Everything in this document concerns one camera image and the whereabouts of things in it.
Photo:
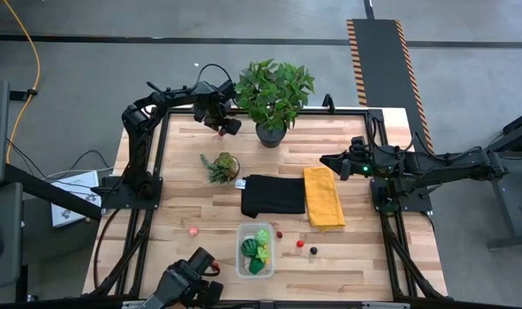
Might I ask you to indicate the light green toy cabbage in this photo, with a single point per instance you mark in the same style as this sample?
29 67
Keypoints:
262 236

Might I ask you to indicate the black toy berry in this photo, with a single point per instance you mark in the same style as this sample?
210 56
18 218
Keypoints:
313 250

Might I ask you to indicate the small succulent plant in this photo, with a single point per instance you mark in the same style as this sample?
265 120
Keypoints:
221 168

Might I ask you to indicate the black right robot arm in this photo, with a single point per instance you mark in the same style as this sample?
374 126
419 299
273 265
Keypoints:
454 165

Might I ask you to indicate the black cloth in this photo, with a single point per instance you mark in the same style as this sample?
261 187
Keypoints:
274 195

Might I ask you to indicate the dark green toy bell pepper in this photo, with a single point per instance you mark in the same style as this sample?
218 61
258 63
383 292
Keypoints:
256 267

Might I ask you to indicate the yellow cloth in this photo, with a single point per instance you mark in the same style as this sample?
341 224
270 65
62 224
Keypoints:
325 197

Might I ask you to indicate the black metal table frame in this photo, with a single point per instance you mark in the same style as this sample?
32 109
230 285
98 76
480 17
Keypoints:
329 110

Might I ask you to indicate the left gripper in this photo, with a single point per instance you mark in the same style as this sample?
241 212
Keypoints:
211 105

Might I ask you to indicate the bright red toy cherry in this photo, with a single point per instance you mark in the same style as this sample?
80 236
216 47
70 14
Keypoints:
300 243

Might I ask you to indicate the clear plastic tupperware container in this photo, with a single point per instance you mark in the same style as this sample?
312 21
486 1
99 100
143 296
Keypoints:
242 270

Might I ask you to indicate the white paper sheet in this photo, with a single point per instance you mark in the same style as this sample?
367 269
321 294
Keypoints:
78 189

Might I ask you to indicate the leafy plant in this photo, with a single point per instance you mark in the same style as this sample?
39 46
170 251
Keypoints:
271 92

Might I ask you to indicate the dark grey metal stand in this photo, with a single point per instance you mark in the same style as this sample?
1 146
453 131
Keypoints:
514 206

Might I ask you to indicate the striped toy watermelon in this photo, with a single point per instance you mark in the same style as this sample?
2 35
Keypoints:
249 247

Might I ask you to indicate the dark grey desk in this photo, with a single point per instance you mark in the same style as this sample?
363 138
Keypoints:
3 240

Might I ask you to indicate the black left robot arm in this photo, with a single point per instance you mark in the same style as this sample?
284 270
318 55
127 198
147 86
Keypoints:
134 150

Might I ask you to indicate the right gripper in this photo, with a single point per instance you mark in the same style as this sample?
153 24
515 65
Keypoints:
372 163

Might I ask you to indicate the black diagonal support beam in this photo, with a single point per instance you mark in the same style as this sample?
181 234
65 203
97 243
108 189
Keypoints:
50 193

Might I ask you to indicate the black striped-edge floor mat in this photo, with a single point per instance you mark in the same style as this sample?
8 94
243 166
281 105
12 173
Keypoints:
381 64

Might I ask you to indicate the pink toy peach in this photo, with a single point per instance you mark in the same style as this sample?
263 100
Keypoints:
193 232

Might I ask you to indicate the silver metal bracket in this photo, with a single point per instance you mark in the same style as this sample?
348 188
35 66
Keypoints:
385 305
130 305

